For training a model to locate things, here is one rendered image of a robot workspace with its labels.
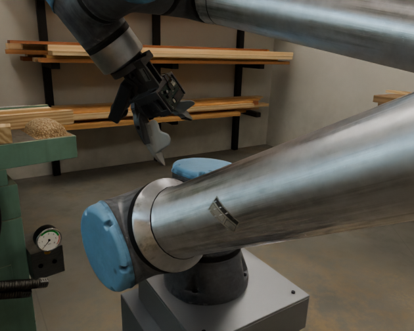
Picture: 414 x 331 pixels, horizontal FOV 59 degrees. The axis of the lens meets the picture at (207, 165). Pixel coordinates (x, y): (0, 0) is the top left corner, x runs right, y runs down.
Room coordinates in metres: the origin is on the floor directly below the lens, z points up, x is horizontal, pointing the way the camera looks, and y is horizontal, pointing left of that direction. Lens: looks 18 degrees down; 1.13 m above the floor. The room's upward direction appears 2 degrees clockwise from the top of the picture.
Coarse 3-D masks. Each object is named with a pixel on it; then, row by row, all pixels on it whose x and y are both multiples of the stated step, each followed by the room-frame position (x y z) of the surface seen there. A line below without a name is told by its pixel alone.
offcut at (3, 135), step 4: (0, 124) 0.86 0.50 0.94; (4, 124) 0.86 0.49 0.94; (8, 124) 0.86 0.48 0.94; (0, 128) 0.83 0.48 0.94; (4, 128) 0.83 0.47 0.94; (8, 128) 0.84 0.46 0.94; (0, 132) 0.83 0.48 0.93; (4, 132) 0.83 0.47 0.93; (8, 132) 0.84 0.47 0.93; (0, 136) 0.83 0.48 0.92; (4, 136) 0.83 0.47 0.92; (8, 136) 0.84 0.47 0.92; (0, 140) 0.83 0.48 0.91; (4, 140) 0.83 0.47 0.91; (8, 140) 0.84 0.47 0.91
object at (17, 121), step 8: (32, 112) 1.03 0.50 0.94; (40, 112) 1.03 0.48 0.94; (48, 112) 1.04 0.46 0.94; (56, 112) 1.06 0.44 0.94; (64, 112) 1.07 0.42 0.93; (72, 112) 1.09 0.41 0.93; (0, 120) 0.96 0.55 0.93; (8, 120) 0.97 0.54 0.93; (16, 120) 0.99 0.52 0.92; (24, 120) 1.00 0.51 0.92; (56, 120) 1.05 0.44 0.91; (64, 120) 1.07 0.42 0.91; (72, 120) 1.09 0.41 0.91; (16, 128) 0.98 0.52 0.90
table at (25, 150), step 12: (12, 132) 0.95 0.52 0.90; (0, 144) 0.82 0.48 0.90; (12, 144) 0.84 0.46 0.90; (24, 144) 0.85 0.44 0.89; (36, 144) 0.87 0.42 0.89; (48, 144) 0.89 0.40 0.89; (60, 144) 0.91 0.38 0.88; (72, 144) 0.93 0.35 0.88; (0, 156) 0.82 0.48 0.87; (12, 156) 0.83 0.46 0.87; (24, 156) 0.85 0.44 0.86; (36, 156) 0.87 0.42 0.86; (48, 156) 0.89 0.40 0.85; (60, 156) 0.91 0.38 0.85; (72, 156) 0.93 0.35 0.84; (0, 168) 0.81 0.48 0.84
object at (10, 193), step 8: (8, 176) 0.88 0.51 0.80; (16, 184) 0.84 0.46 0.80; (0, 192) 0.81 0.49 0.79; (8, 192) 0.82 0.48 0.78; (16, 192) 0.83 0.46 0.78; (0, 200) 0.81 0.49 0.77; (8, 200) 0.82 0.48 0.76; (16, 200) 0.83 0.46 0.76; (8, 208) 0.82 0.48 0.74; (16, 208) 0.83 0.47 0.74; (8, 216) 0.81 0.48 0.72; (16, 216) 0.83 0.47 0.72
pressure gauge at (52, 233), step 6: (42, 228) 0.82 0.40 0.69; (48, 228) 0.82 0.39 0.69; (54, 228) 0.82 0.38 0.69; (36, 234) 0.81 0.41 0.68; (42, 234) 0.80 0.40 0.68; (48, 234) 0.81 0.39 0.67; (54, 234) 0.82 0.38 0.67; (60, 234) 0.83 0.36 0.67; (36, 240) 0.79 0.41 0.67; (42, 240) 0.80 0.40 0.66; (48, 240) 0.81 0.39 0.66; (54, 240) 0.82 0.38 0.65; (60, 240) 0.83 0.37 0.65; (42, 246) 0.80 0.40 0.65; (48, 246) 0.81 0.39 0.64; (54, 246) 0.82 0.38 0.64; (48, 252) 0.83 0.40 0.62
